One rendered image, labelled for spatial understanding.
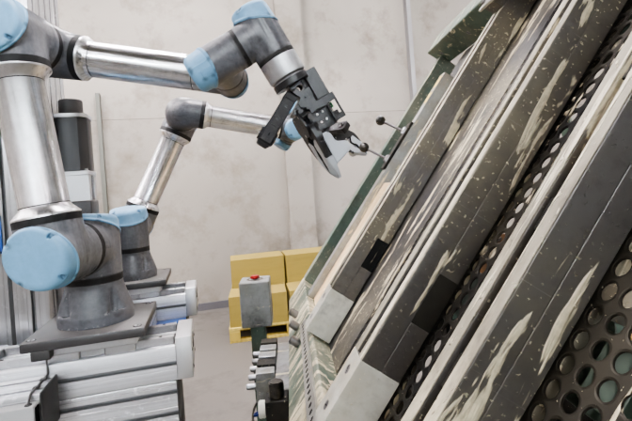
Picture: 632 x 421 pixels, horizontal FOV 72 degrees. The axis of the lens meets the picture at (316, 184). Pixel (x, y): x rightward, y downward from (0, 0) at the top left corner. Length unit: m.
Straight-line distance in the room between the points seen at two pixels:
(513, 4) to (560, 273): 0.98
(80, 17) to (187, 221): 2.42
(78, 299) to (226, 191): 4.08
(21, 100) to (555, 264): 0.87
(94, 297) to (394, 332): 0.62
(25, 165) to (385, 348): 0.69
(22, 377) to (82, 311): 0.16
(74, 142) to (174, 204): 3.79
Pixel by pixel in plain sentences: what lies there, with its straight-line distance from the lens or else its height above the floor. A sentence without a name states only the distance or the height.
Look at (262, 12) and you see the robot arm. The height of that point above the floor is 1.62.
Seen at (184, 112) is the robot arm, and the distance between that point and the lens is 1.54.
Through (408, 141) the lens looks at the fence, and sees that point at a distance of 1.63.
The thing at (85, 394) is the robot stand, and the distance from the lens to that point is 1.09.
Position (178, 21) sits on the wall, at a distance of 5.39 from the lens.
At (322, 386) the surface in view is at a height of 0.91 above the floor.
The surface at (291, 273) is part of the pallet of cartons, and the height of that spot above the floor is 0.46.
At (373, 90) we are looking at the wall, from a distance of 5.57.
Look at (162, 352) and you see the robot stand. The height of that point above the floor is 0.97.
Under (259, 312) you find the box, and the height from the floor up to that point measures 0.81.
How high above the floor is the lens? 1.30
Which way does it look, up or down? level
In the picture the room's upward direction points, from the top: 4 degrees counter-clockwise
